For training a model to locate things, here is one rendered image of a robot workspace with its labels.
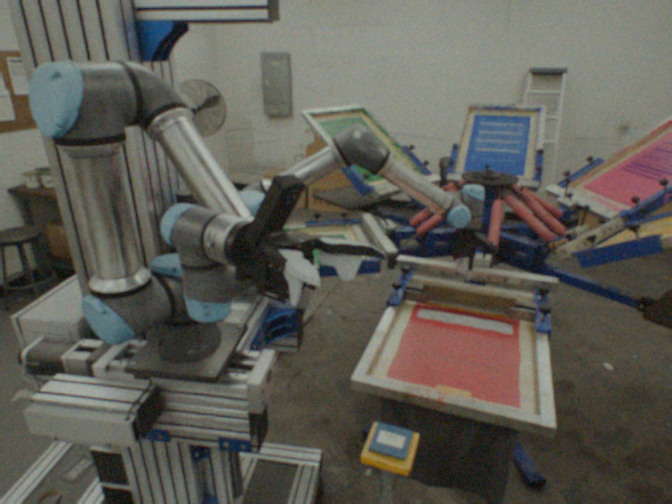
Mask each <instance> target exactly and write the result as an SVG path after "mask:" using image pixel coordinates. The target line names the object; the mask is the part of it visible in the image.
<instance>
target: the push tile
mask: <svg viewBox="0 0 672 504"><path fill-rule="evenodd" d="M412 436H413V431H409V430H406V429H401V428H397V427H393V425H389V424H385V423H381V422H378V423H377V426H376V430H375V432H374V435H373V437H372V440H371V443H369V446H368V451H372V452H375V453H379V454H382V455H386V456H390V457H394V458H397V459H401V460H406V458H407V454H408V451H409V447H410V443H411V439H412Z"/></svg>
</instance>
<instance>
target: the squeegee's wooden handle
mask: <svg viewBox="0 0 672 504"><path fill-rule="evenodd" d="M422 292H424V293H427V300H428V301H429V299H433V300H439V301H446V302H452V303H459V304H464V306H470V307H477V308H483V309H489V310H496V311H502V312H506V314H507V315H508V312H510V307H512V308H516V301H517V296H515V295H507V294H501V293H495V292H487V291H481V290H474V289H468V287H461V286H454V285H448V284H441V283H434V282H428V281H425V282H424V286H422Z"/></svg>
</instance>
